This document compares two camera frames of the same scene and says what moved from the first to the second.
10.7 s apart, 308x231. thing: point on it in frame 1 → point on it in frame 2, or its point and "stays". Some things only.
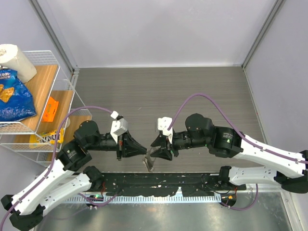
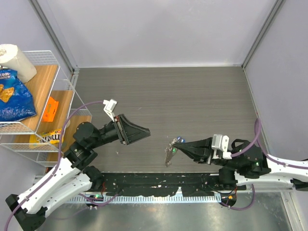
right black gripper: x=163 y=153 → x=199 y=150
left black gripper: x=127 y=146 → x=128 y=132
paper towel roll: x=12 y=58 stays
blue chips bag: x=16 y=102 stays
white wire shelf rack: x=53 y=90 stays
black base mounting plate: x=139 y=184 stays
